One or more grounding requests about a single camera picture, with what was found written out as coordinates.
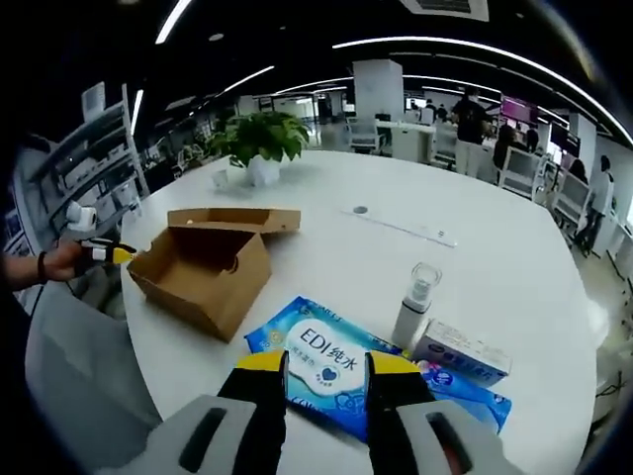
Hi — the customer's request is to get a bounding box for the metal storage shelf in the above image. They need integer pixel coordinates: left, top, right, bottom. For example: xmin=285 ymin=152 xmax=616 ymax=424
xmin=12 ymin=83 xmax=149 ymax=258

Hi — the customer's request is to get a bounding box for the brown cardboard shoe box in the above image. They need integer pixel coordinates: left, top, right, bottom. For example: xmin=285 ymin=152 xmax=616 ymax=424
xmin=127 ymin=207 xmax=303 ymax=343

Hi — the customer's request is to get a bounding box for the white clear-capped spray bottle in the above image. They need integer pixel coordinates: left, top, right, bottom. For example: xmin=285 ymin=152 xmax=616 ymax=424
xmin=392 ymin=261 xmax=444 ymax=349

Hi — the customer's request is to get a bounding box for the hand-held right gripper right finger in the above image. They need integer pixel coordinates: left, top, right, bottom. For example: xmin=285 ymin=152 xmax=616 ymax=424
xmin=363 ymin=350 xmax=545 ymax=475

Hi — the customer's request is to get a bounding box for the ceiling air conditioner vent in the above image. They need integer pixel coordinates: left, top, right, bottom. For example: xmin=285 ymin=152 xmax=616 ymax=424
xmin=399 ymin=0 xmax=491 ymax=23

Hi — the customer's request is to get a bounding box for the purple monitor screen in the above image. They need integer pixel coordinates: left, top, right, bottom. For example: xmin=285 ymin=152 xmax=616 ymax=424
xmin=499 ymin=96 xmax=538 ymax=123

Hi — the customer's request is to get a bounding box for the long ceiling light strip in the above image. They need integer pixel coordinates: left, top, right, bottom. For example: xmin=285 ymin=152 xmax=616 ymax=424
xmin=154 ymin=0 xmax=193 ymax=46
xmin=331 ymin=37 xmax=629 ymax=144

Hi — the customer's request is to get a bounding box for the white plant pot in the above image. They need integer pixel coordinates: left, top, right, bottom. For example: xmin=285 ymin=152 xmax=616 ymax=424
xmin=244 ymin=153 xmax=283 ymax=188

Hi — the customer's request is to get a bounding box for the grey mesh office chair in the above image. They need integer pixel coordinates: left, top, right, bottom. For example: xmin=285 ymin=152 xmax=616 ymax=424
xmin=24 ymin=296 xmax=164 ymax=446

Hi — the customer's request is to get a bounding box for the green potted plant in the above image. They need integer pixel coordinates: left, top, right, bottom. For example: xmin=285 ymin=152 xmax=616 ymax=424
xmin=210 ymin=111 xmax=312 ymax=170

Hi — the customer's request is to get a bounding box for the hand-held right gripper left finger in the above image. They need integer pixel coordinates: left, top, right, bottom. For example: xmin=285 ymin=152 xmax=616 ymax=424
xmin=123 ymin=348 xmax=291 ymax=475

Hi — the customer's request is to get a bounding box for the white office desk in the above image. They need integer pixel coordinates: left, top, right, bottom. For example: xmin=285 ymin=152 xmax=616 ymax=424
xmin=383 ymin=121 xmax=437 ymax=165

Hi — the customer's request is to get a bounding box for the white table power track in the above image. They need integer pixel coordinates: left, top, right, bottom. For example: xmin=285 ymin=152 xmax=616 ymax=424
xmin=340 ymin=207 xmax=459 ymax=248

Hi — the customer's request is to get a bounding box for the blue wet wipes pack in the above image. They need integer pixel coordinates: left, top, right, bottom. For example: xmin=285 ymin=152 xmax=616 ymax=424
xmin=244 ymin=295 xmax=412 ymax=445

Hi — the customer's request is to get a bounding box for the dark monitor screen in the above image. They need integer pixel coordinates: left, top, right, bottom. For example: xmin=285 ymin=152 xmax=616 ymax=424
xmin=549 ymin=122 xmax=581 ymax=149

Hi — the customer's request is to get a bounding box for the small white carton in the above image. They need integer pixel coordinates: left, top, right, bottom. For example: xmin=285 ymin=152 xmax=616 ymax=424
xmin=408 ymin=318 xmax=514 ymax=393

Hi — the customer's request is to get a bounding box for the white square column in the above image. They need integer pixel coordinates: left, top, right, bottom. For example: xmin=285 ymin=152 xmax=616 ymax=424
xmin=353 ymin=58 xmax=406 ymax=120

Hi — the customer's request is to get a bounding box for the light blue soft pack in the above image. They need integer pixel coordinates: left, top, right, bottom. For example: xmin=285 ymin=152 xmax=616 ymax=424
xmin=418 ymin=362 xmax=514 ymax=436

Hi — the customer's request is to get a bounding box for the white office chair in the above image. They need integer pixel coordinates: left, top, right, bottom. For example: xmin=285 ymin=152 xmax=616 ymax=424
xmin=551 ymin=170 xmax=592 ymax=234
xmin=347 ymin=117 xmax=383 ymax=150
xmin=498 ymin=146 xmax=545 ymax=199

